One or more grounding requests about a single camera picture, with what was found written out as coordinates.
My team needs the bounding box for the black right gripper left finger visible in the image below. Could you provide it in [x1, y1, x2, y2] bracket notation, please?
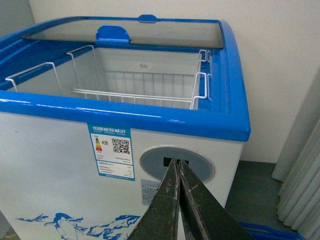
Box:
[128, 159, 180, 240]

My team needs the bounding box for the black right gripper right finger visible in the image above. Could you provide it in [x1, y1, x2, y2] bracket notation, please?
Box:
[178, 160, 253, 240]

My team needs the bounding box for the blue plastic crate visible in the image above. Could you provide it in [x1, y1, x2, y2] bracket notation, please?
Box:
[239, 222, 305, 240]

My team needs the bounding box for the white pleated curtain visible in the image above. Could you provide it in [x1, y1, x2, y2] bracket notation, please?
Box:
[272, 81, 320, 240]

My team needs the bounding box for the white blue chest freezer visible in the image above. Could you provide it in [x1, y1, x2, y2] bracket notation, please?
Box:
[0, 16, 251, 240]

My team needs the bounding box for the rear sliding glass lid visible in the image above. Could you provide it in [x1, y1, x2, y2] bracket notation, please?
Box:
[24, 14, 224, 49]

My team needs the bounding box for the white wire freezer basket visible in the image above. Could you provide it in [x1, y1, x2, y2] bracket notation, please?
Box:
[2, 45, 213, 110]

